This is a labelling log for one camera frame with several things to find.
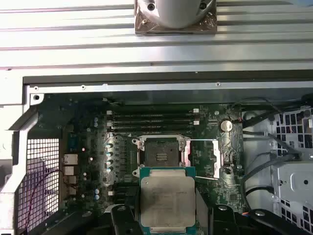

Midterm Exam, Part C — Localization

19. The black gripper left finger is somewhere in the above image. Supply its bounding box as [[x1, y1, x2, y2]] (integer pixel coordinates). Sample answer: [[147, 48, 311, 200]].
[[29, 205, 144, 235]]

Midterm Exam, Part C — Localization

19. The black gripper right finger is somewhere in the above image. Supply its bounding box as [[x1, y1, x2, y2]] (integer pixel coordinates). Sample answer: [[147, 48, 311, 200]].
[[207, 205, 311, 235]]

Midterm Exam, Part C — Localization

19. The silver green CPU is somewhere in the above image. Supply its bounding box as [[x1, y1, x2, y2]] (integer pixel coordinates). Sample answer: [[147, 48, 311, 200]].
[[138, 166, 197, 235]]

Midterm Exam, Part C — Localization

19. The metal socket cover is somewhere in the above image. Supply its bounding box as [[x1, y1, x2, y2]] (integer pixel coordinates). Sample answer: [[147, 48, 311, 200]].
[[180, 138, 220, 181]]

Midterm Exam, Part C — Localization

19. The CPU socket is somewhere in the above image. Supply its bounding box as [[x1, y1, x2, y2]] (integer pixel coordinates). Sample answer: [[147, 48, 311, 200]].
[[132, 135, 192, 177]]

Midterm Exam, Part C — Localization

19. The black RAM slot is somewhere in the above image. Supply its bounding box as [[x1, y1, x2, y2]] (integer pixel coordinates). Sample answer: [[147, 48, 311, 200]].
[[107, 115, 200, 121], [107, 120, 200, 127], [107, 109, 200, 116], [111, 126, 196, 134]]

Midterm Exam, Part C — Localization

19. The green motherboard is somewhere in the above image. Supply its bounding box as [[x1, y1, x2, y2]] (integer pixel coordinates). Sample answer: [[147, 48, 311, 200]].
[[58, 94, 245, 221]]

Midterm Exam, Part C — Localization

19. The silver metal disk cage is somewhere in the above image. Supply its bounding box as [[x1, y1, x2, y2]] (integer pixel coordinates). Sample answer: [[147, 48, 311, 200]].
[[268, 105, 313, 235]]

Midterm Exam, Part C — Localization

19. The round coin battery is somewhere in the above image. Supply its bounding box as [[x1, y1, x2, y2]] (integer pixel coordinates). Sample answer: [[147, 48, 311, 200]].
[[220, 118, 233, 133]]

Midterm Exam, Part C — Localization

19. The black PC case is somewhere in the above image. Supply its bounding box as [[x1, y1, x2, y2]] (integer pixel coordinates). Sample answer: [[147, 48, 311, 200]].
[[0, 70, 313, 235]]

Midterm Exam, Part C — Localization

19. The black wire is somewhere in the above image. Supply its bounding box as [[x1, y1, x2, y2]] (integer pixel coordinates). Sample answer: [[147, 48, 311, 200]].
[[242, 151, 301, 196]]

